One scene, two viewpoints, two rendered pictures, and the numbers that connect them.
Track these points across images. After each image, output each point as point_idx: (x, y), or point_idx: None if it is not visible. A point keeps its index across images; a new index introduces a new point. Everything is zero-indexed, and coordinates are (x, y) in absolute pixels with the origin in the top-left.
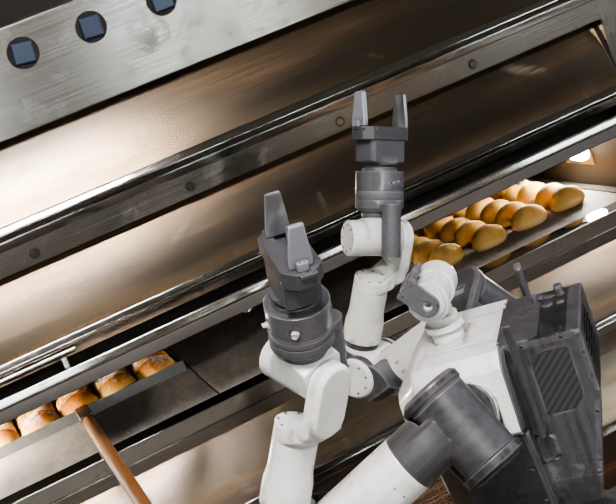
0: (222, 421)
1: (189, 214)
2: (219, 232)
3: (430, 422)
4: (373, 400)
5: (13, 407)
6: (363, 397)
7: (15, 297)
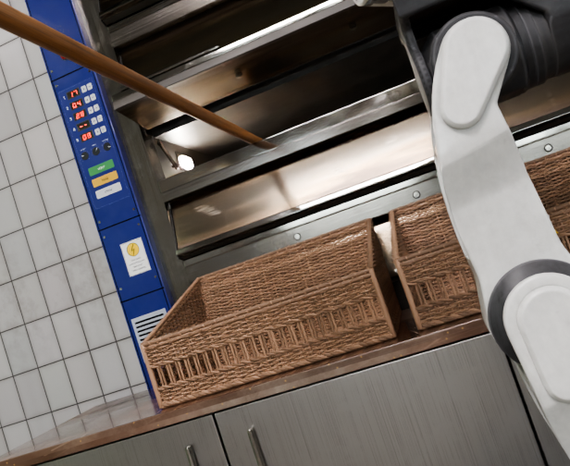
0: (337, 125)
1: None
2: None
3: None
4: (373, 0)
5: (167, 79)
6: (366, 1)
7: (200, 28)
